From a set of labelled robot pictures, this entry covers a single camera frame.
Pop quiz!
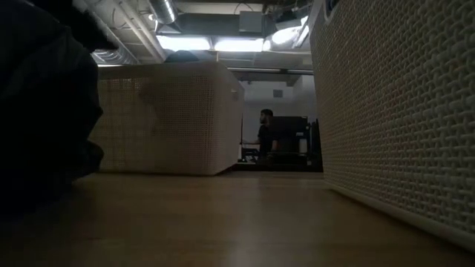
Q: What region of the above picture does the dark grey garment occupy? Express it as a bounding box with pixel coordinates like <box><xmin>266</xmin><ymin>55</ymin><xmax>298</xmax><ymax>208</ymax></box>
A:
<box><xmin>0</xmin><ymin>0</ymin><xmax>119</xmax><ymax>223</ymax></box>

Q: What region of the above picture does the person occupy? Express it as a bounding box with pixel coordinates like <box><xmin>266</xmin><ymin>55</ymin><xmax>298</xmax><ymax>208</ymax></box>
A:
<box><xmin>240</xmin><ymin>108</ymin><xmax>279</xmax><ymax>164</ymax></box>

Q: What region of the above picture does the black office chair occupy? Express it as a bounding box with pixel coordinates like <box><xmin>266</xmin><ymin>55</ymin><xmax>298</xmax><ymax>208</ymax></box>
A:
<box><xmin>270</xmin><ymin>115</ymin><xmax>324</xmax><ymax>168</ymax></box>

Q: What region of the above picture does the white plastic bin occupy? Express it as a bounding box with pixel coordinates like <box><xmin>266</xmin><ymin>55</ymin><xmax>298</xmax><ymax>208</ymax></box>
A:
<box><xmin>88</xmin><ymin>61</ymin><xmax>246</xmax><ymax>176</ymax></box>
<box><xmin>309</xmin><ymin>0</ymin><xmax>475</xmax><ymax>253</ymax></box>

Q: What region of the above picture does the ceiling light panel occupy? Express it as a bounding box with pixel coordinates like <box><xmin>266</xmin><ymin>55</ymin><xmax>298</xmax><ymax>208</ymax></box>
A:
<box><xmin>269</xmin><ymin>16</ymin><xmax>311</xmax><ymax>48</ymax></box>
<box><xmin>155</xmin><ymin>35</ymin><xmax>266</xmax><ymax>53</ymax></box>

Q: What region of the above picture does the grey ceiling box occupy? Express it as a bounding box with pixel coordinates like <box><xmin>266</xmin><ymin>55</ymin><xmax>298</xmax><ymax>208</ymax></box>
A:
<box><xmin>239</xmin><ymin>10</ymin><xmax>265</xmax><ymax>34</ymax></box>

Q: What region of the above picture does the silver ventilation duct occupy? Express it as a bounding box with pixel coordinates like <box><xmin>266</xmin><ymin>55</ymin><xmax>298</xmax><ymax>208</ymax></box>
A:
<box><xmin>91</xmin><ymin>47</ymin><xmax>131</xmax><ymax>66</ymax></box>
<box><xmin>148</xmin><ymin>0</ymin><xmax>180</xmax><ymax>25</ymax></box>

